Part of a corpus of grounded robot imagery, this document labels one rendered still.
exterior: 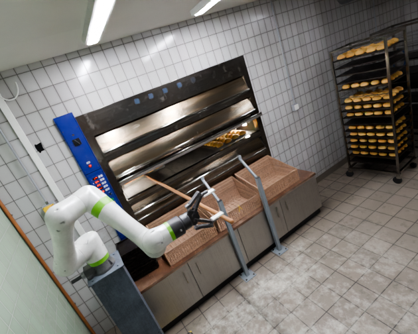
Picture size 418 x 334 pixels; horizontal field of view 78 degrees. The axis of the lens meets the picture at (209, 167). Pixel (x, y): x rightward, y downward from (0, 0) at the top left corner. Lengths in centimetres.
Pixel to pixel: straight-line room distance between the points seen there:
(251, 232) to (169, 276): 95
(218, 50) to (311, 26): 150
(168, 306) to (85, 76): 221
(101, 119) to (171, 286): 167
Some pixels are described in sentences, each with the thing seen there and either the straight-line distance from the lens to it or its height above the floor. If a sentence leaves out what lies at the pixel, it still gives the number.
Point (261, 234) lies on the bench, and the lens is 298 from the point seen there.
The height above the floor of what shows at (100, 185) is 146.
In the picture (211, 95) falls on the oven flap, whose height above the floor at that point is 181.
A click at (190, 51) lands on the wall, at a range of 296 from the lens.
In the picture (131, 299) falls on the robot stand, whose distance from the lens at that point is 191.
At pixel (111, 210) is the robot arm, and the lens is 137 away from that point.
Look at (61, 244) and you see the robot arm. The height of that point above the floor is 157.
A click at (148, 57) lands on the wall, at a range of 278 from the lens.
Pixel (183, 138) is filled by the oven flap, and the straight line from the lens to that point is 283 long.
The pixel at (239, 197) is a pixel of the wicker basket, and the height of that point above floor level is 59.
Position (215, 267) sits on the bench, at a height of 31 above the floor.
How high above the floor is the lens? 208
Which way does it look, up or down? 19 degrees down
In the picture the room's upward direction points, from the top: 21 degrees counter-clockwise
